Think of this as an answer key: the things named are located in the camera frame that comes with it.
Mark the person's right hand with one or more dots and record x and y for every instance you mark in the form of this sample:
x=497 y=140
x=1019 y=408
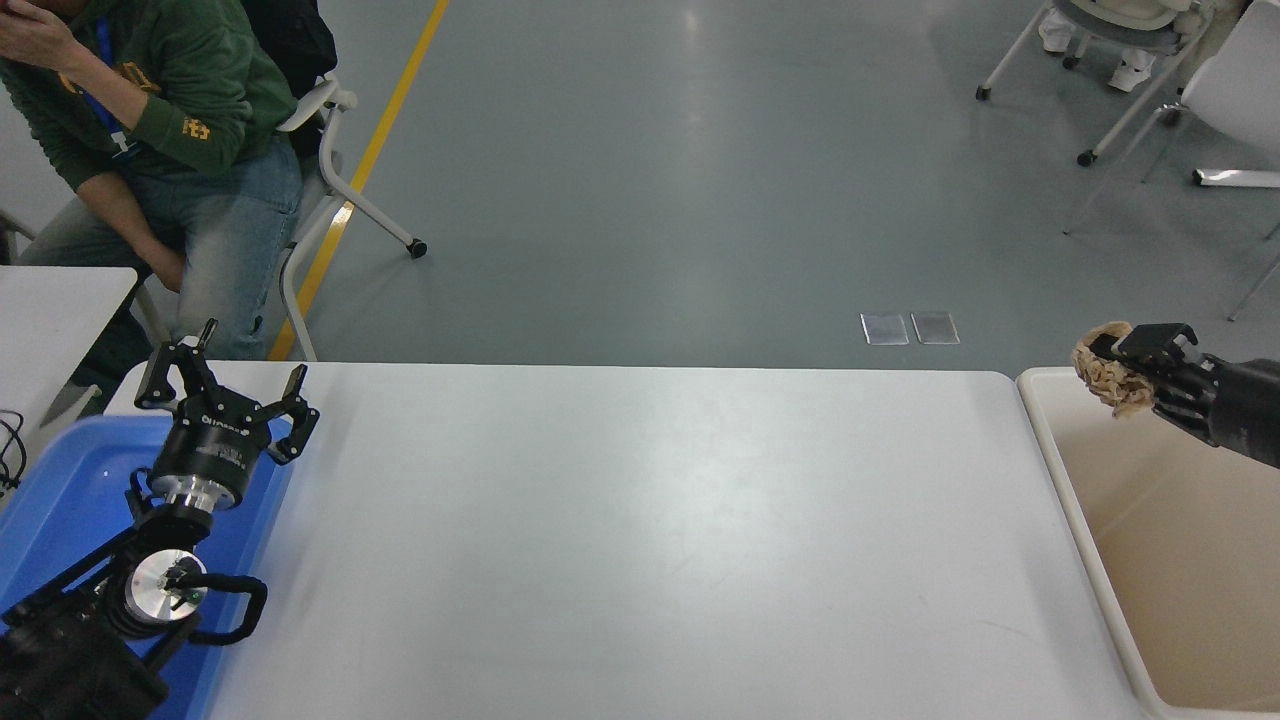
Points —
x=168 y=265

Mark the metal floor plate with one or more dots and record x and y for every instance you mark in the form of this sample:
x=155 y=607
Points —
x=885 y=329
x=935 y=328

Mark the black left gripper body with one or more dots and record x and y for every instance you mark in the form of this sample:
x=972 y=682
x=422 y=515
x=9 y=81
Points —
x=212 y=447

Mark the tan paper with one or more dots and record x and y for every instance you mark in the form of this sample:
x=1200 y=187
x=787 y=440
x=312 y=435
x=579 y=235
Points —
x=1105 y=380

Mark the white side table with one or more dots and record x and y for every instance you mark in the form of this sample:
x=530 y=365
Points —
x=50 y=320

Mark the white chair thin legs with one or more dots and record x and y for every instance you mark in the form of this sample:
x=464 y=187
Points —
x=1235 y=100

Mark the blue plastic tray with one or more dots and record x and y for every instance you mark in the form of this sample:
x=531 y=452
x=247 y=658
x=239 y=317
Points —
x=70 y=500

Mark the large pale plastic bin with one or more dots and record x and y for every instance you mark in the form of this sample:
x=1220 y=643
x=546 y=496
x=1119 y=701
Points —
x=1150 y=550

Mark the grey seat rolling chair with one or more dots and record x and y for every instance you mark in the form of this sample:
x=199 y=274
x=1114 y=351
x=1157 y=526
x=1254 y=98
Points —
x=1120 y=20

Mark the person's left hand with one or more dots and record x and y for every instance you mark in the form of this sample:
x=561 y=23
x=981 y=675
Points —
x=35 y=35

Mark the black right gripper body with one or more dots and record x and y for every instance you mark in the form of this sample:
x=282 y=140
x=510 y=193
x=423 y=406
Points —
x=1245 y=410

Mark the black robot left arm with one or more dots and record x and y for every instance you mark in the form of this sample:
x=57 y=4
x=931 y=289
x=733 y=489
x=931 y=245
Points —
x=60 y=660

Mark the black bag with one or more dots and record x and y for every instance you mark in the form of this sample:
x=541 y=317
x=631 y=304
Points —
x=295 y=40

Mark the white chair on casters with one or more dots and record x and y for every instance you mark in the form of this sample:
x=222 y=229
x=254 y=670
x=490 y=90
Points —
x=335 y=190

